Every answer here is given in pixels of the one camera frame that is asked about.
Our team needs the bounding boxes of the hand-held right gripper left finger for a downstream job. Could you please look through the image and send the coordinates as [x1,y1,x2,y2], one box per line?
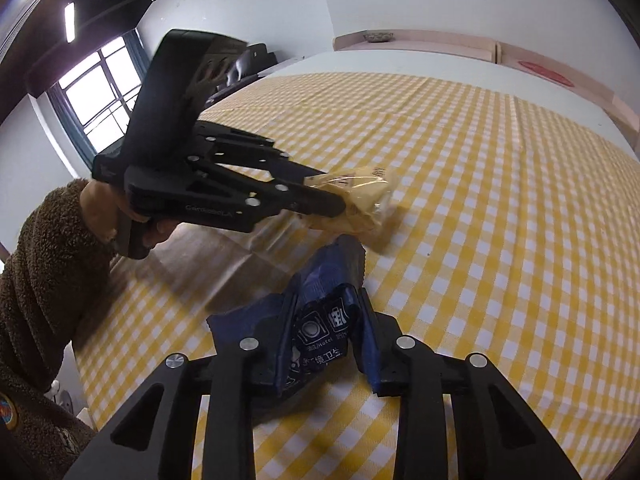
[65,292,301,480]

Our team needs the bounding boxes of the red round mat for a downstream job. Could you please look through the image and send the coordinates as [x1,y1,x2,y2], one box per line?
[517,59,576,86]

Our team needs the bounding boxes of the yellow clear plastic wrapper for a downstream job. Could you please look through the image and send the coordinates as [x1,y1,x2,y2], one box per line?
[305,164,396,236]

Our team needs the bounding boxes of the person's left hand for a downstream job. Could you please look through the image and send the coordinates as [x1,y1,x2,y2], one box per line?
[81,179,177,256]

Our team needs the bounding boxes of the yellow checkered tablecloth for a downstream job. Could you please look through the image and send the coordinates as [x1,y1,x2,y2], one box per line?
[75,72,640,480]

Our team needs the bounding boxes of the blue framed window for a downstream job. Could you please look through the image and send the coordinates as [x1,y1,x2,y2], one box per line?
[47,30,151,161]

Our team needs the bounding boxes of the brown fleece jacket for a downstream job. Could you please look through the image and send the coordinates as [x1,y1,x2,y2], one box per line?
[0,355,97,480]

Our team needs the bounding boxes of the black chair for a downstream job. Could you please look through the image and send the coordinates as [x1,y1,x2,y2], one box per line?
[215,47,257,106]
[249,42,279,75]

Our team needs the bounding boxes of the pink bench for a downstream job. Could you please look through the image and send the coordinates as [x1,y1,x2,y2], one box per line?
[332,29,640,133]

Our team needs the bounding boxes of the person's left forearm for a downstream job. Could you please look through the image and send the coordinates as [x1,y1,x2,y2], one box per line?
[0,179,118,391]

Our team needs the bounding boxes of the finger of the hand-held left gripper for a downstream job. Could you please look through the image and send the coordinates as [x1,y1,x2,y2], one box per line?
[192,120,328,187]
[249,181,347,219]

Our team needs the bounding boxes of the dark blue wrapper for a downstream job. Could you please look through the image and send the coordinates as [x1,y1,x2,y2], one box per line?
[206,234,368,398]

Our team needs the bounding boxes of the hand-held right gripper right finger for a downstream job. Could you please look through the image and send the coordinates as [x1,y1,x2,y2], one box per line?
[352,287,583,480]

